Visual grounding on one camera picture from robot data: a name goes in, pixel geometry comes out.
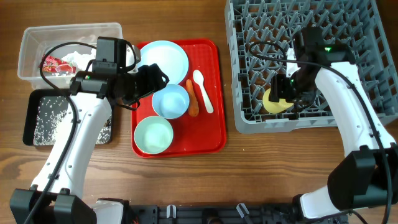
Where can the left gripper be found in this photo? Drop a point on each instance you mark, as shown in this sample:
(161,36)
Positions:
(153,81)

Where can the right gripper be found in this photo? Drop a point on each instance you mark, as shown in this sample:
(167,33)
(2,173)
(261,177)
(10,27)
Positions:
(283,88)

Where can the yellow cup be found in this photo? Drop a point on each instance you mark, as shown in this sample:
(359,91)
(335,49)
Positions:
(274,107)

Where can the light blue plate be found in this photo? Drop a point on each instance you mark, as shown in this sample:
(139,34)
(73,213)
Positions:
(170,57)

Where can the light blue bowl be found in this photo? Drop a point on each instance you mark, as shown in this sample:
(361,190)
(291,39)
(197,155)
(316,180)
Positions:
(171,102)

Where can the orange carrot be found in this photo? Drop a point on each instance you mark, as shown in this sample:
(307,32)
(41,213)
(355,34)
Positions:
(193,108)

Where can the green bowl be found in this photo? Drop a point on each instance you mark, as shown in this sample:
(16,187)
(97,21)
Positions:
(153,135)

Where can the white napkin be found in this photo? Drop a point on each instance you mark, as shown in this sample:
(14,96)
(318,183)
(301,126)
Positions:
(80,61)

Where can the red snack wrapper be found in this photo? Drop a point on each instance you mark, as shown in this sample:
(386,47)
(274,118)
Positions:
(55,65)

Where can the white rice pile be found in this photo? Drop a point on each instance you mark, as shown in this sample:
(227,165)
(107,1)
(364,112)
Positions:
(51,112)

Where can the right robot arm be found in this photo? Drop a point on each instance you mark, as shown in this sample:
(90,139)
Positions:
(367,176)

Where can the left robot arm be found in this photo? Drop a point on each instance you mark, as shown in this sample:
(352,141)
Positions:
(111,79)

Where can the grey dishwasher rack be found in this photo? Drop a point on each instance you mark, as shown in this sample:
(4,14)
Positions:
(353,23)

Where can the white plastic spoon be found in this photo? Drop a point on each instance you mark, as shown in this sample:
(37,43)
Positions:
(199,80)

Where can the red serving tray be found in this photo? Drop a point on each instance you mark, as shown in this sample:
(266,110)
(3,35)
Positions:
(205,133)

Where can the clear plastic bin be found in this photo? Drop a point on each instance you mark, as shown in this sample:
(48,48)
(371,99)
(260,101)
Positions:
(37,41)

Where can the black tray bin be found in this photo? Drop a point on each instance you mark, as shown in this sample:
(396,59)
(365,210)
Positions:
(32,111)

